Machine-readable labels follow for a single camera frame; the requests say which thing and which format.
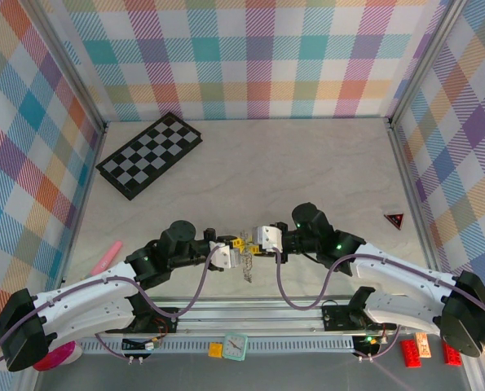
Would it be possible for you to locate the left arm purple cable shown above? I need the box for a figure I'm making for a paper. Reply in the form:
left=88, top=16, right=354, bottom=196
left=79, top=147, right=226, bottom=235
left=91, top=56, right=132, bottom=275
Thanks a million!
left=0, top=246, right=223, bottom=371

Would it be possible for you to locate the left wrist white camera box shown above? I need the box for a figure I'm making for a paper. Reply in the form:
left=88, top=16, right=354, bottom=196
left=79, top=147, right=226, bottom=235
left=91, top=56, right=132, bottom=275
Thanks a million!
left=208, top=242, right=243, bottom=270

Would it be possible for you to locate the aluminium mounting rail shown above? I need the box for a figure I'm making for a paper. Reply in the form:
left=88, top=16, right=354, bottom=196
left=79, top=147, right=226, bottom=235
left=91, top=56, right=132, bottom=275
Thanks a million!
left=24, top=297, right=478, bottom=340

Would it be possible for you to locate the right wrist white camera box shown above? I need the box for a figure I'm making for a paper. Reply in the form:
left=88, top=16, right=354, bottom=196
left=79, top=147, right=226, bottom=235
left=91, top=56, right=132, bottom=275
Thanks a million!
left=249, top=223, right=284, bottom=253

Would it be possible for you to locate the aluminium upright frame post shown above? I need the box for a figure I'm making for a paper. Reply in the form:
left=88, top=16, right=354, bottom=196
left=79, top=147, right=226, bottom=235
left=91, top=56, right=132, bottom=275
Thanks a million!
left=388, top=0, right=462, bottom=123
left=28, top=0, right=107, bottom=134

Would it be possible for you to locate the red toy brick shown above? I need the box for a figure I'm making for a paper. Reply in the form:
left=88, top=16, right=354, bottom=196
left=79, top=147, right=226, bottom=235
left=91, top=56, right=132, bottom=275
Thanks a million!
left=400, top=339, right=423, bottom=368
left=442, top=344, right=463, bottom=367

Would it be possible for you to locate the black grey chessboard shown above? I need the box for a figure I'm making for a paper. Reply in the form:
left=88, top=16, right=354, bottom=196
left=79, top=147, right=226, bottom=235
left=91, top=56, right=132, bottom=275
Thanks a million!
left=95, top=111, right=205, bottom=201

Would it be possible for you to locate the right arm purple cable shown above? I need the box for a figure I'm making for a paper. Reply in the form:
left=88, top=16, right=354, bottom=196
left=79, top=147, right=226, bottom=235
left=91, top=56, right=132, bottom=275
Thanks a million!
left=274, top=248, right=485, bottom=362

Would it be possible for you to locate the pink marker pen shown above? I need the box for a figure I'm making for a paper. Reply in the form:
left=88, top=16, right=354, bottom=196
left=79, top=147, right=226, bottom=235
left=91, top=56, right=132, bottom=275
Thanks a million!
left=89, top=240, right=123, bottom=278

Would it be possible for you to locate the black power connector bracket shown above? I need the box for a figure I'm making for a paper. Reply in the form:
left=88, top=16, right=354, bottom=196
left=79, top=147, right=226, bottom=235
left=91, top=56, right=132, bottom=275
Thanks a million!
left=121, top=336, right=164, bottom=354
left=351, top=333, right=382, bottom=358

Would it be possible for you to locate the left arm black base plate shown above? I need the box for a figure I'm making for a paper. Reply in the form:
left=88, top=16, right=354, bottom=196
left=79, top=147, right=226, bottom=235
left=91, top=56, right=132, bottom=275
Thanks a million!
left=105, top=307, right=180, bottom=334

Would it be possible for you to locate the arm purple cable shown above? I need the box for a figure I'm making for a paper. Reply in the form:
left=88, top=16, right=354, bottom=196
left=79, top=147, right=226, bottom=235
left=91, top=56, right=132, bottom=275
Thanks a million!
left=0, top=246, right=223, bottom=371
left=274, top=248, right=485, bottom=362

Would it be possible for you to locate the red black triangle piece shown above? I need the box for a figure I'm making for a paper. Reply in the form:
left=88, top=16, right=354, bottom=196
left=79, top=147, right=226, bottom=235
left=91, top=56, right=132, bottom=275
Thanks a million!
left=383, top=211, right=406, bottom=230

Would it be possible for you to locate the teal alarm clock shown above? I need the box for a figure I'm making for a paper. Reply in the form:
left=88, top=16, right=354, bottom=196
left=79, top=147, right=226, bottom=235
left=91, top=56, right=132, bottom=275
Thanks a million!
left=221, top=332, right=249, bottom=362

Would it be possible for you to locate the aluminium table side rail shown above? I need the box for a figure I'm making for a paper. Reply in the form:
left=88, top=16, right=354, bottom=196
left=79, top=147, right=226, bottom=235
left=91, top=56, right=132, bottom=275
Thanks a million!
left=50, top=121, right=108, bottom=306
left=386, top=117, right=450, bottom=301

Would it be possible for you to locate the slotted grey cable duct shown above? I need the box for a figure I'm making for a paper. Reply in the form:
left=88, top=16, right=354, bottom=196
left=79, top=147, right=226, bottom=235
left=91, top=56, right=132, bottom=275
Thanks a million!
left=78, top=336, right=357, bottom=354

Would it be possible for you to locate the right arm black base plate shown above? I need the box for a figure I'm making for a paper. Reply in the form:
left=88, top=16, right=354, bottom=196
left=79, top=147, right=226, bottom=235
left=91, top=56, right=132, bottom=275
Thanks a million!
left=320, top=303, right=398, bottom=332

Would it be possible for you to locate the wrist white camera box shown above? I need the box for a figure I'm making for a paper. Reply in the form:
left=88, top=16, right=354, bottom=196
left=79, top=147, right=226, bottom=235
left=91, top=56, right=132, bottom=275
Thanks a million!
left=208, top=242, right=243, bottom=270
left=249, top=223, right=284, bottom=253

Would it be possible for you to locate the grey metal coil keyring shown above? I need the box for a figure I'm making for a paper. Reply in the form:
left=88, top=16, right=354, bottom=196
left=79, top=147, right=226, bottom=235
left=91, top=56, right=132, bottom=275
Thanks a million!
left=240, top=231, right=256, bottom=284

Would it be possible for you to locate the orange wooden block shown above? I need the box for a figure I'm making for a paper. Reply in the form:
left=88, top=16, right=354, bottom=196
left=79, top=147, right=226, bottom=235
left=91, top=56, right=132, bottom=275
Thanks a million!
left=414, top=332, right=431, bottom=359

